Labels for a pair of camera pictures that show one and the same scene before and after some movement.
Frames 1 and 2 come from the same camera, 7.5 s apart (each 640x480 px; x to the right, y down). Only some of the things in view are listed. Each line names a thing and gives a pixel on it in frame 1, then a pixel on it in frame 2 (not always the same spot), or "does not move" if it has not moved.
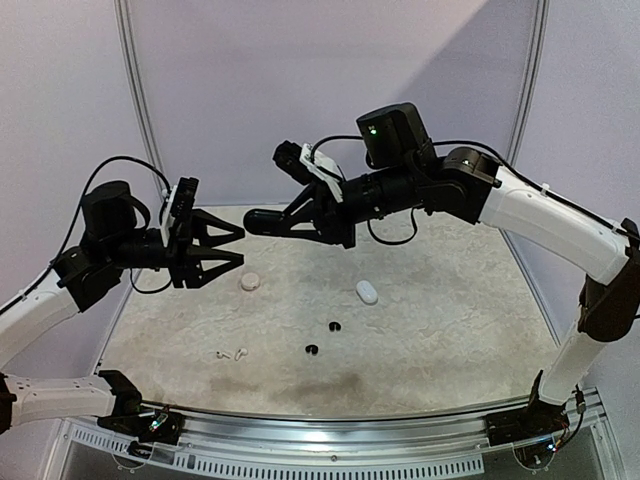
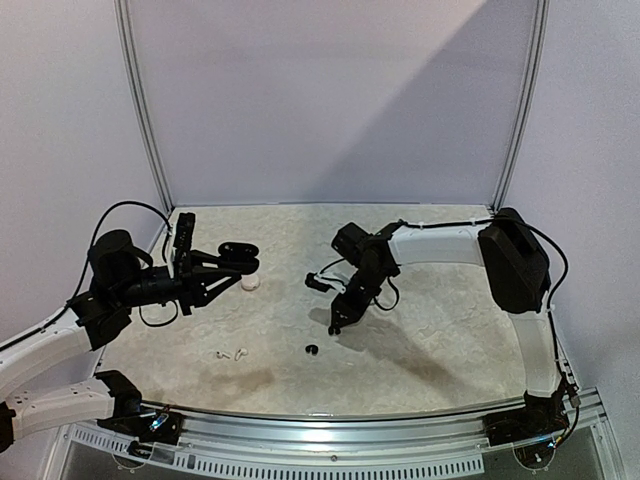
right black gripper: (331, 215) -> (345, 308)
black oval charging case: (264, 221) -> (239, 256)
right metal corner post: (532, 79) does not move
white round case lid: (250, 281) does not move
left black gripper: (184, 256) -> (190, 283)
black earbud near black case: (313, 348) does not move
